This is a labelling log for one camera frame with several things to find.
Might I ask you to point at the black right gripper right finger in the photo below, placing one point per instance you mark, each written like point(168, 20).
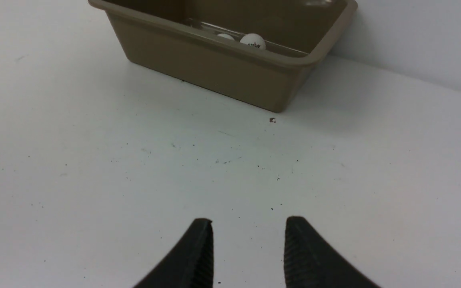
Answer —
point(310, 262)

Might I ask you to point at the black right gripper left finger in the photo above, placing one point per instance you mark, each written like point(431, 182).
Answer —
point(190, 263)

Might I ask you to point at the white table-tennis ball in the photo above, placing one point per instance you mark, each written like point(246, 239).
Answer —
point(254, 40)
point(226, 36)

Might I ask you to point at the tan plastic bin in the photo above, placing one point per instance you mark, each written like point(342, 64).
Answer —
point(179, 38)

